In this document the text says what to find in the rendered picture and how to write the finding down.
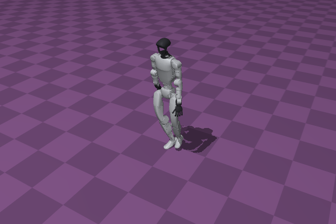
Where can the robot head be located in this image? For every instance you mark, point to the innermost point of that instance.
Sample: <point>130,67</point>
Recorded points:
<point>163,43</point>

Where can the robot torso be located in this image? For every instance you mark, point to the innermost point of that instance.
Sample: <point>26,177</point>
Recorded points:
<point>166,74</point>

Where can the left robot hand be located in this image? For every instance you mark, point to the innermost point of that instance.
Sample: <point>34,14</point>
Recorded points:
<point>178,109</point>

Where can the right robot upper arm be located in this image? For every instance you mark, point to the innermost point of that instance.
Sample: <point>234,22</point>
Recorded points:
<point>153,71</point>

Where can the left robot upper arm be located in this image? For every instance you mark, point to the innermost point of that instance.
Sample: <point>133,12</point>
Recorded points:
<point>176,64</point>

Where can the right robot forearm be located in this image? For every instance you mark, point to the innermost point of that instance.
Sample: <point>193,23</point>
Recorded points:
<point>155,80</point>

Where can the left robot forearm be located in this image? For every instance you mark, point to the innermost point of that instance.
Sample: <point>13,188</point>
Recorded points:
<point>179,92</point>

